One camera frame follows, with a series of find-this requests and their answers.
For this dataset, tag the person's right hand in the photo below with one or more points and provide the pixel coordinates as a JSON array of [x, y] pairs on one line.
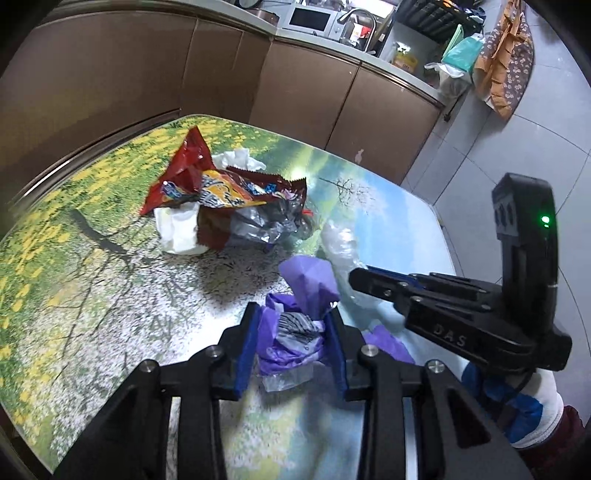
[[540, 392]]

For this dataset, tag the clear crumpled plastic wrapper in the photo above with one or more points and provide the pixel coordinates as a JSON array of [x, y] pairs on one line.
[[263, 221]]

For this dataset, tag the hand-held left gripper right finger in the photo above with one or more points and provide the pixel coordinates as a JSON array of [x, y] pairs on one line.
[[336, 355]]

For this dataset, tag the green plastic bag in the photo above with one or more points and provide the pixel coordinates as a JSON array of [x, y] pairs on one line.
[[461, 50]]

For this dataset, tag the person's right forearm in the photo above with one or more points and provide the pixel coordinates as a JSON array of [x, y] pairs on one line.
[[568, 443]]

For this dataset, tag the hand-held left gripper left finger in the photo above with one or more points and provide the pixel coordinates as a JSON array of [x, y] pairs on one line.
[[247, 350]]

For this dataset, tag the orange floral apron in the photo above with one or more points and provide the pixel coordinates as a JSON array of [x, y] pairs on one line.
[[508, 60]]

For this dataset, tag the brown kitchen cabinet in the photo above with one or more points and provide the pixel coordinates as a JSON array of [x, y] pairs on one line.
[[300, 83]]

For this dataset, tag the yellow packet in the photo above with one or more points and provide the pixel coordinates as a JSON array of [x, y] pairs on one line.
[[405, 61]]

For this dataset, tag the dark red snack wrapper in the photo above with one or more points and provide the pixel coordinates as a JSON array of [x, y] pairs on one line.
[[281, 184]]

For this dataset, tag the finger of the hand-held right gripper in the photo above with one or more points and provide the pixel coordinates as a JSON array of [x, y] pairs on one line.
[[452, 284], [374, 284]]

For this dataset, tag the purple wrapper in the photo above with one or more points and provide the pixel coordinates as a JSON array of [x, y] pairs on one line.
[[300, 295]]

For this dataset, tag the pink pot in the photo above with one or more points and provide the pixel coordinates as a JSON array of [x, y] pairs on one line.
[[265, 16]]

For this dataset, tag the clear plastic bag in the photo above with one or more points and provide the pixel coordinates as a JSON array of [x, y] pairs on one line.
[[341, 244]]

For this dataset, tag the black storage rack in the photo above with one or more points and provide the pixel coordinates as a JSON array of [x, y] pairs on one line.
[[429, 18]]

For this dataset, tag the metal kitchen faucet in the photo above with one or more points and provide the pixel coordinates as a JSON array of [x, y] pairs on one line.
[[364, 23]]

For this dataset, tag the white plastic bag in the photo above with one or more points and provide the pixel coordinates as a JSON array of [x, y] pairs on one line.
[[450, 78]]

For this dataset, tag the purple plastic scrap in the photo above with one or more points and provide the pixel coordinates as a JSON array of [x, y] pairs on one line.
[[388, 344]]

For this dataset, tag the red snack wrapper yellow print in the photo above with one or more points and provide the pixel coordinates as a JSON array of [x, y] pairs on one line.
[[184, 161]]

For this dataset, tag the white microwave oven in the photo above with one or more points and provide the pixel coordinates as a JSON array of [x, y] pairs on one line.
[[309, 19]]

